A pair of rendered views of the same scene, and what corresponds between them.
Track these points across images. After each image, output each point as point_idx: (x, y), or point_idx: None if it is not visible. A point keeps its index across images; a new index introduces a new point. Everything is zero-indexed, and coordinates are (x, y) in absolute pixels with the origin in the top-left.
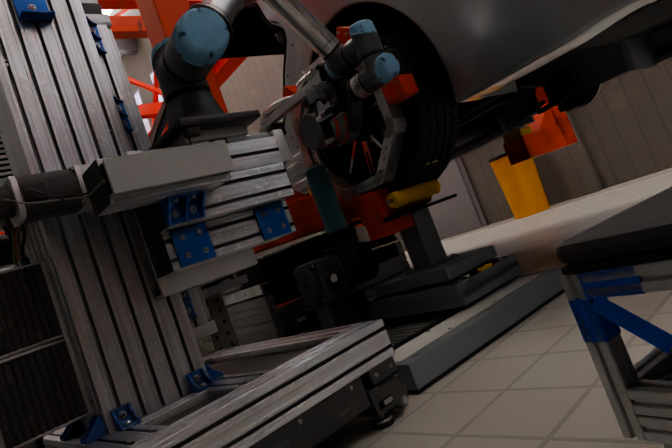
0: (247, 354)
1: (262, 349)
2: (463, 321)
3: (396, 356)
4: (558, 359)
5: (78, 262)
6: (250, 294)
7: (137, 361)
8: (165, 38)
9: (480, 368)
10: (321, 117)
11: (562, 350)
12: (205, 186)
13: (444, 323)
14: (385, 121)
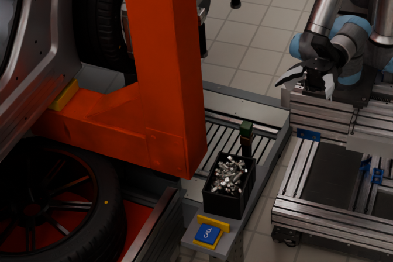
0: (313, 158)
1: (319, 142)
2: (232, 97)
3: (278, 116)
4: (285, 70)
5: None
6: (166, 214)
7: None
8: None
9: (277, 97)
10: None
11: (273, 70)
12: None
13: (224, 108)
14: None
